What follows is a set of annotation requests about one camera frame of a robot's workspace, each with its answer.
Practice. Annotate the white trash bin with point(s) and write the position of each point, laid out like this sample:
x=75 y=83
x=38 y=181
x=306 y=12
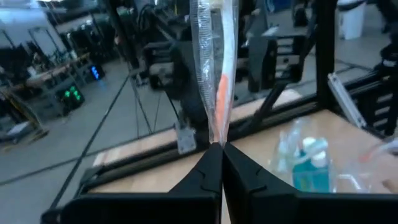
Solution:
x=351 y=21

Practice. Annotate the black aluminium table frame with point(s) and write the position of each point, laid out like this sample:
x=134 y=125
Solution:
x=326 y=62

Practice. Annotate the green lit computer tower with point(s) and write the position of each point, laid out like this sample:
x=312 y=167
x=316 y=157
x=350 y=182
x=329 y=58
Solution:
x=71 y=96

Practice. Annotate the silver aluminium bracket bar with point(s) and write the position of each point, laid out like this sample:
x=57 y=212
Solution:
x=345 y=99

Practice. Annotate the blue lit computer tower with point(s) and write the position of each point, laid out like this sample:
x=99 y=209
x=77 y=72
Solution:
x=96 y=72

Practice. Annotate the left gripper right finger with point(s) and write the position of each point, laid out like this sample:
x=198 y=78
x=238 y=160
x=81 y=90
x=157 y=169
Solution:
x=295 y=208

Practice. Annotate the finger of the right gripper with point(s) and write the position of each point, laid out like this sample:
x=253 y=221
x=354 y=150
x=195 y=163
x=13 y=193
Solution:
x=182 y=65
x=262 y=65

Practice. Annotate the long wooden top workbench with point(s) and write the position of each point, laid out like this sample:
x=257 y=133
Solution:
x=46 y=74

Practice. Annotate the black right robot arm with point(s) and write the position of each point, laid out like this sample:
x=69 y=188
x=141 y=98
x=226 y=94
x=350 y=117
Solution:
x=192 y=105

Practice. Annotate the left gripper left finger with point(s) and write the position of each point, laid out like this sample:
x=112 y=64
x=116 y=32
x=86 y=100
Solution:
x=140 y=208

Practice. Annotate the clear acrylic organiser box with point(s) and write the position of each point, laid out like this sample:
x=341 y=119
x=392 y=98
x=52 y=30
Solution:
x=286 y=146

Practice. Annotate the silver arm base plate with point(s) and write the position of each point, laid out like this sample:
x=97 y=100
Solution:
x=186 y=140

